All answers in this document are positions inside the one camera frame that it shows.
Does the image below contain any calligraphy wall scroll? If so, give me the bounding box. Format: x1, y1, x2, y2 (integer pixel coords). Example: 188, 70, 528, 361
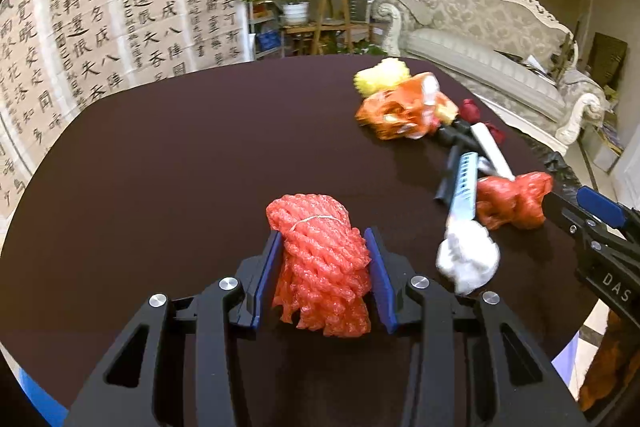
1, 0, 246, 219

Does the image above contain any white tube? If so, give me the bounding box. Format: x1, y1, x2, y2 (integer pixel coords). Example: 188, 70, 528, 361
471, 122, 515, 181

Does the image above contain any yellow foam net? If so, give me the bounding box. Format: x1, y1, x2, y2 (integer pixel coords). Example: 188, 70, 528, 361
354, 57, 411, 98

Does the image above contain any metal shelf rack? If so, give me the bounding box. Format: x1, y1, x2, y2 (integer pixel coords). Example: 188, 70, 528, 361
246, 0, 284, 61

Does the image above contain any white tissue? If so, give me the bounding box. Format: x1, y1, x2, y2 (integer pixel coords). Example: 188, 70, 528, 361
436, 218, 500, 296

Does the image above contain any black cylinder tube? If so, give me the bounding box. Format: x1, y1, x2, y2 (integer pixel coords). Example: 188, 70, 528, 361
434, 118, 483, 207

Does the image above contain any black trash bag bin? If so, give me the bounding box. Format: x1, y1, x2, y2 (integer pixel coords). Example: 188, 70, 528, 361
529, 141, 582, 198

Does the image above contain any orange plastic bag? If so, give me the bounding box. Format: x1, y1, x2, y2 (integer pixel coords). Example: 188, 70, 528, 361
355, 72, 459, 140

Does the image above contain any wooden plant stand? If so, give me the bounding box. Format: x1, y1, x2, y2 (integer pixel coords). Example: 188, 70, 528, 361
280, 0, 372, 56

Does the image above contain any ornate white sofa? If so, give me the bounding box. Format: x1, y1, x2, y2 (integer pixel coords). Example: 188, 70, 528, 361
370, 0, 608, 148

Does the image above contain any red foam net bundle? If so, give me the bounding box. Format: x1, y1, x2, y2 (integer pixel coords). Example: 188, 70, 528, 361
266, 194, 371, 338

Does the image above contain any red crumpled plastic wrapper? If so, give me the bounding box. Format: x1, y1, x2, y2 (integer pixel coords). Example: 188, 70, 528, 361
476, 172, 553, 231

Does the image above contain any dark red satin ribbon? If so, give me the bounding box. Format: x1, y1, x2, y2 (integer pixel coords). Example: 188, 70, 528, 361
458, 98, 506, 145

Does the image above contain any blue white flat strip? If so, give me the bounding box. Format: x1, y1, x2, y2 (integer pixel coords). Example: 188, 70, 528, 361
448, 152, 478, 222

